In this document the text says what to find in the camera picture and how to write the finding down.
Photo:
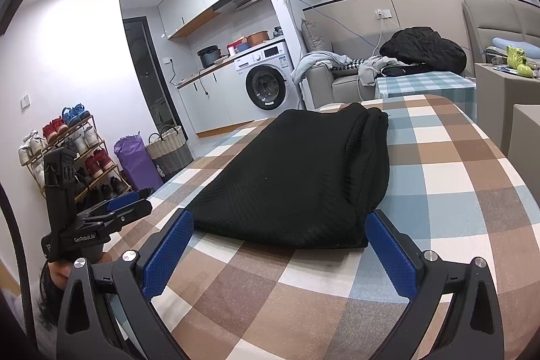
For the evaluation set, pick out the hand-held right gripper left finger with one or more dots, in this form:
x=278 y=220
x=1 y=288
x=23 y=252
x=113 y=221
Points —
x=166 y=254

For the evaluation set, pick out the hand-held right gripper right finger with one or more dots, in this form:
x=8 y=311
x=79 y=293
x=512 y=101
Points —
x=390 y=254

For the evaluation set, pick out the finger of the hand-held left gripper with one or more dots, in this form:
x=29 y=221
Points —
x=130 y=213
x=122 y=202

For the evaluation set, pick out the black t-shirt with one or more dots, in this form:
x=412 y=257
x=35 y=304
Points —
x=287 y=183

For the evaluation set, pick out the person's left forearm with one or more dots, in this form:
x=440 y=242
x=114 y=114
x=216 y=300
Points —
x=47 y=301

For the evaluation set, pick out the person's left hand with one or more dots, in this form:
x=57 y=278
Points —
x=61 y=270

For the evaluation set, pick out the cream trash bin black liner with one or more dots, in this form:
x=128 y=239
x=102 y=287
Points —
x=145 y=193

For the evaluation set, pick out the purple bag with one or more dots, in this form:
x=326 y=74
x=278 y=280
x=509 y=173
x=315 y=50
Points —
x=135 y=166

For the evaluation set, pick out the bamboo shoe rack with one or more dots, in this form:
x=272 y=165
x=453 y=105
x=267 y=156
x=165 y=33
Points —
x=101 y=143

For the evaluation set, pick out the woven laundry basket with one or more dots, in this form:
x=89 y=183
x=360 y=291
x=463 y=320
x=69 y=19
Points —
x=168 y=157

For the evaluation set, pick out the shoe rack with shoes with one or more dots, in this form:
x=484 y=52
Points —
x=74 y=115

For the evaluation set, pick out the brown blue plaid tablecloth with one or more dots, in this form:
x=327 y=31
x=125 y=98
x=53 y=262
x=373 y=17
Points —
x=443 y=195

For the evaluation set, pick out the dark door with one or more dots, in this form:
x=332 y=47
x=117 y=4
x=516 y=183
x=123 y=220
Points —
x=147 y=81

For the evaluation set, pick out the white base cabinets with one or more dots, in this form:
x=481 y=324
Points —
x=215 y=102

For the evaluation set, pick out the wooden countertop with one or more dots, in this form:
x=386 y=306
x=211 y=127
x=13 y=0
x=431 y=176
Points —
x=202 y=75

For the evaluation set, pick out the black cooking pot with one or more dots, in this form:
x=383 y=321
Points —
x=209 y=57

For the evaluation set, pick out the teal checked tablecloth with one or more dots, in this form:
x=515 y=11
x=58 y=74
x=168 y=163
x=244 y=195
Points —
x=422 y=83

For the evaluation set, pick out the grey sofa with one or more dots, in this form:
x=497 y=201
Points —
x=320 y=88

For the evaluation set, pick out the white garment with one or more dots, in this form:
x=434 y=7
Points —
x=367 y=75

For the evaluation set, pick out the white washing machine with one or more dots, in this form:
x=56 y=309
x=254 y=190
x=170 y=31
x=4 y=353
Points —
x=265 y=90

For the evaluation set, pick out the black flat bag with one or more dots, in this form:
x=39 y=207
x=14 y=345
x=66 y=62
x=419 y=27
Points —
x=405 y=70

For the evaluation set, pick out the red box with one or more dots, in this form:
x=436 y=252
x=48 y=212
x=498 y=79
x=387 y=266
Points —
x=234 y=48

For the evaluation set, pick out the houndstooth cushion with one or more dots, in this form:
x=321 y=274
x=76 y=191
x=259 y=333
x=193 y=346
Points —
x=348 y=66

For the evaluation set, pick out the blue container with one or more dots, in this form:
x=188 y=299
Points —
x=242 y=47

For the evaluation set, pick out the light blue garment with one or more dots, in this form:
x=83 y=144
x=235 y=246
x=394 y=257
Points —
x=320 y=58

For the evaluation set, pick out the black jacket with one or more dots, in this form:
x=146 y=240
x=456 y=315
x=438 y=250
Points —
x=422 y=48

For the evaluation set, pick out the copper pot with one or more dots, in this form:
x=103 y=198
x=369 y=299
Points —
x=257 y=39

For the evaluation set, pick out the grey cushion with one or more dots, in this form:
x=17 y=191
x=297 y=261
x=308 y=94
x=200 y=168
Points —
x=316 y=39

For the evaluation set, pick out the small green ornament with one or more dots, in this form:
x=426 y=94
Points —
x=525 y=70

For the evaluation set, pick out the green figurine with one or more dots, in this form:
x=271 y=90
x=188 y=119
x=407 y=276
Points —
x=517 y=56

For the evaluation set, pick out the blue pillow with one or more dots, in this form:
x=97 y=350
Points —
x=506 y=43

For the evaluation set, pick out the beige padded headboard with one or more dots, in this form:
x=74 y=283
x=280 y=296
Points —
x=489 y=22

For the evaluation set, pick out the white wall switch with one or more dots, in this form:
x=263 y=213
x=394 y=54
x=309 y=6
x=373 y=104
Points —
x=25 y=102

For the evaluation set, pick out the white wall socket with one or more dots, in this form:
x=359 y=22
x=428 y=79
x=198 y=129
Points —
x=384 y=13

